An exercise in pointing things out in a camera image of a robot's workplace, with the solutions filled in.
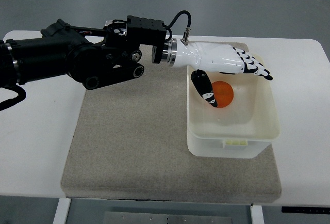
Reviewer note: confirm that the white table leg left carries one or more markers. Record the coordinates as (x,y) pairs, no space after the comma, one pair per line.
(62,211)

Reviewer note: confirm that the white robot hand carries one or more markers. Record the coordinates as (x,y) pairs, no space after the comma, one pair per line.
(215,57)

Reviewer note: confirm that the white table leg right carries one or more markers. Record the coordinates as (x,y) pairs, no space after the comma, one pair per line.
(257,214)

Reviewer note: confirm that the black table control panel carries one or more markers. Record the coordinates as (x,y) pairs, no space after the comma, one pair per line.
(305,210)

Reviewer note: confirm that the white plastic box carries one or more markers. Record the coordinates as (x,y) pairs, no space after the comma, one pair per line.
(243,129)

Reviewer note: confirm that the white table leg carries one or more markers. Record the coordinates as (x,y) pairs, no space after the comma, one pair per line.
(257,214)
(62,211)

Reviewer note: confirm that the grey metal base plate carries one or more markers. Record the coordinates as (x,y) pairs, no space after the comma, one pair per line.
(128,217)

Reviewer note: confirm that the grey felt mat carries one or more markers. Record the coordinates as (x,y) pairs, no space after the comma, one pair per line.
(130,143)

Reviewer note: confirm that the orange fruit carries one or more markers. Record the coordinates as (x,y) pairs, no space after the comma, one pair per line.
(223,93)

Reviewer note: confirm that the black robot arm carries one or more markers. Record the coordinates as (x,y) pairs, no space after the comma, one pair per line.
(101,57)

